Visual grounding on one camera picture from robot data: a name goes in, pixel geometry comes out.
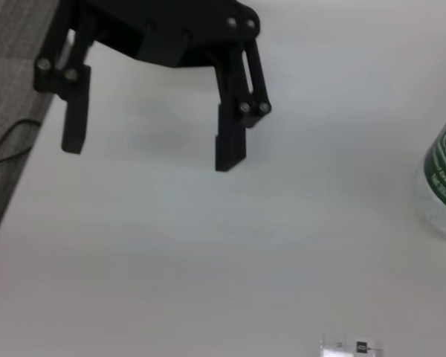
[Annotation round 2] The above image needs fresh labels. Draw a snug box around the clear plastic ruler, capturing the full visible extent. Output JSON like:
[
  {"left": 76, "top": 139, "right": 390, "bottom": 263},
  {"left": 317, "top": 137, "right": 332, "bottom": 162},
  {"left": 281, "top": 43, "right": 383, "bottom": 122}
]
[{"left": 319, "top": 332, "right": 386, "bottom": 357}]

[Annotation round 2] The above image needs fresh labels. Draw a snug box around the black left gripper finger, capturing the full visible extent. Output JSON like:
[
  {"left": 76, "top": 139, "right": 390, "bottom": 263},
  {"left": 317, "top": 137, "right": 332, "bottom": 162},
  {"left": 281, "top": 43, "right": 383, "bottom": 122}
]
[
  {"left": 33, "top": 10, "right": 94, "bottom": 155},
  {"left": 207, "top": 36, "right": 272, "bottom": 172}
]

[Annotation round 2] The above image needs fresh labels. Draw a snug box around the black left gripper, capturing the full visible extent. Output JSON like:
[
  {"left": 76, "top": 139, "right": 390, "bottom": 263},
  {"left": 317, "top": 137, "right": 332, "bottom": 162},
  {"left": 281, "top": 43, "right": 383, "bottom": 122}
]
[{"left": 55, "top": 0, "right": 263, "bottom": 70}]

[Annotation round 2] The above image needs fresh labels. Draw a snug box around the black floor cable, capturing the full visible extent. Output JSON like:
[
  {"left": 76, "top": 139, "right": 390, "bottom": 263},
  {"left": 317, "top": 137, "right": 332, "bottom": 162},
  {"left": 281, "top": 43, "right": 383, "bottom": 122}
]
[{"left": 0, "top": 118, "right": 42, "bottom": 168}]

